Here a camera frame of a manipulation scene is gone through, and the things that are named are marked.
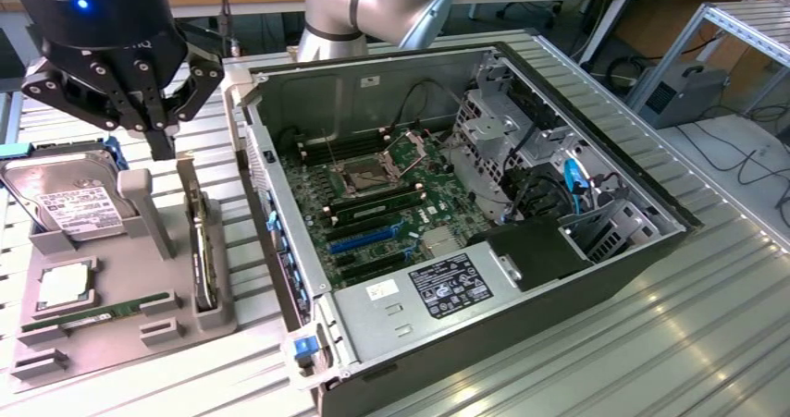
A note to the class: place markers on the metal socket cover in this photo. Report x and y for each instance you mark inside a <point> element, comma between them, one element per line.
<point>390,163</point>

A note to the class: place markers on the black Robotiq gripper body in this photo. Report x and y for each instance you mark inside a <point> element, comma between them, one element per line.
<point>100,19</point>

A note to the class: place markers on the graphics card with metal bracket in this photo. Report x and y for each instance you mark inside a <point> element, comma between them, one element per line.
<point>201,260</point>

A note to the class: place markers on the perforated metal disk bay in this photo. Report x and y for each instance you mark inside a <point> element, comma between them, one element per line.
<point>612,236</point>

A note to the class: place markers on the grey power supply unit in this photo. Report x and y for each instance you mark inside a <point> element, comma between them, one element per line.
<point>384,324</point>

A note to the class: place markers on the grey perforated drive cage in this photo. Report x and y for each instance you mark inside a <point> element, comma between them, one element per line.
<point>483,167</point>

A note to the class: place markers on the blue case latch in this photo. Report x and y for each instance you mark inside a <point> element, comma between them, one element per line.
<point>306,347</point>

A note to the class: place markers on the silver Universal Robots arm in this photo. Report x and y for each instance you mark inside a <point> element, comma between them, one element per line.
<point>334,10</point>

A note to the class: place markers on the RAM stick with white label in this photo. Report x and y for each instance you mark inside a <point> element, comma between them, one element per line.
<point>377,209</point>

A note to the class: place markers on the open dark PC case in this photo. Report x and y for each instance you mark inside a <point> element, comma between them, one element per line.
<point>469,357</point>

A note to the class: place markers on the green RAM stick bare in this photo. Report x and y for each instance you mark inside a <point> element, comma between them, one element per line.
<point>130,305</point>

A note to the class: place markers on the blue disk carrier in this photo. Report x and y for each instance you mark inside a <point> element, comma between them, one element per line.
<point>114,153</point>

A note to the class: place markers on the green motherboard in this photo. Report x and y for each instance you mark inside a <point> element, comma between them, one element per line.
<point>426,190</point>

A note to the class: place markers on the black plastic shroud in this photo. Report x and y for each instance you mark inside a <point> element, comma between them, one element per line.
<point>532,255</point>

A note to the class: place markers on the grey plastic parts rack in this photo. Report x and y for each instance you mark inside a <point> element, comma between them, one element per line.
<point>124,269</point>

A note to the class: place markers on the silver hard disk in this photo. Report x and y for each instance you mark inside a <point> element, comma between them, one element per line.
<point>74,190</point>

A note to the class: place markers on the thin metal locking lever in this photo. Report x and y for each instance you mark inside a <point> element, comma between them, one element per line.
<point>334,151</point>

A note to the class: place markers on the aluminium profile frame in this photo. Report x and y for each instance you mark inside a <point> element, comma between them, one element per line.
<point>753,24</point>

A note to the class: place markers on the silver CPU chip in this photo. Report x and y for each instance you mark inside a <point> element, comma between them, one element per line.
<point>65,285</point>

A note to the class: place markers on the CPU socket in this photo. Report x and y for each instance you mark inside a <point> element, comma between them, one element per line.
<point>365,176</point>

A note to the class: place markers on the silver finned heatsink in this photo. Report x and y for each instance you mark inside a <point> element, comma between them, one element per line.
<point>440,243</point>

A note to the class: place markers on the blue expansion slot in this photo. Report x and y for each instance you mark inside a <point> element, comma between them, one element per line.
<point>365,241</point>

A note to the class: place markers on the long black expansion slot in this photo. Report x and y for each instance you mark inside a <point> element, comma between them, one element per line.
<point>377,269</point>
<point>358,229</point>

